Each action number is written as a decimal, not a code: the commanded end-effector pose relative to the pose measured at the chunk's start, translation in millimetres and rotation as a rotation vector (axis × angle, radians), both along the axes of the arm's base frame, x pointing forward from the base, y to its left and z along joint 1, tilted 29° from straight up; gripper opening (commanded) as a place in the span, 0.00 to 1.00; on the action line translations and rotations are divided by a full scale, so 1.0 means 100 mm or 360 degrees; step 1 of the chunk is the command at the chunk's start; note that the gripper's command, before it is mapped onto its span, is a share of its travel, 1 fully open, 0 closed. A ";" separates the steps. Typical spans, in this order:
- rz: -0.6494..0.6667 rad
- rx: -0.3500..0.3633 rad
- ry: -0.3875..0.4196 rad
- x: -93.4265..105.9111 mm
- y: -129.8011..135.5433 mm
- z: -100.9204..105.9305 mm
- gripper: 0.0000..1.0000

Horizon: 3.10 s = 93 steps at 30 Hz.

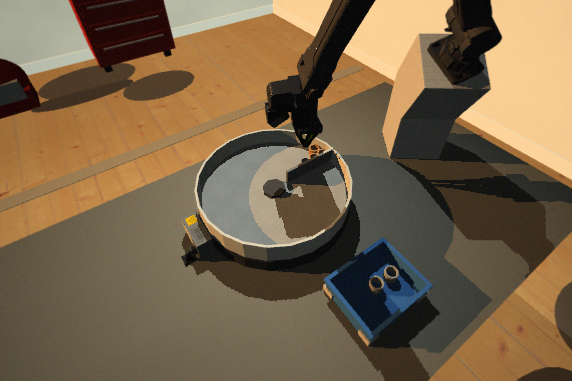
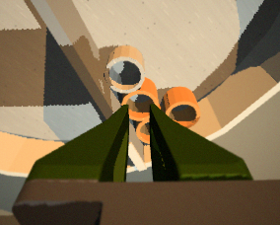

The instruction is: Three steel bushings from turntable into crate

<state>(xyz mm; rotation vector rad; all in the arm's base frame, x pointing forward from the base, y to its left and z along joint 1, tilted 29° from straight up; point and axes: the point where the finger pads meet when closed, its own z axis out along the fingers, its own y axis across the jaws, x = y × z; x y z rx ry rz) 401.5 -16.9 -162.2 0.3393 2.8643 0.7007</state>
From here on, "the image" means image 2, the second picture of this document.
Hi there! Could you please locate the orange metal sleeve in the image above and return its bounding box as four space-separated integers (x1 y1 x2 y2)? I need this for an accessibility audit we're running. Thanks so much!
163 87 200 128
122 78 159 120
136 105 164 144

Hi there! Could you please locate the tan hollow cylinder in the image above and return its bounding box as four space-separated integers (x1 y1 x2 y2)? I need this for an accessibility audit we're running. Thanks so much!
105 45 145 93

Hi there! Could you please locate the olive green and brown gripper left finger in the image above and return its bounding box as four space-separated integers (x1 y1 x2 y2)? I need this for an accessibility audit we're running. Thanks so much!
25 105 129 182

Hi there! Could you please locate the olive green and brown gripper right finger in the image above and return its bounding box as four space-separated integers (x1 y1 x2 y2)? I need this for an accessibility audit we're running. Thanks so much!
149 104 254 182

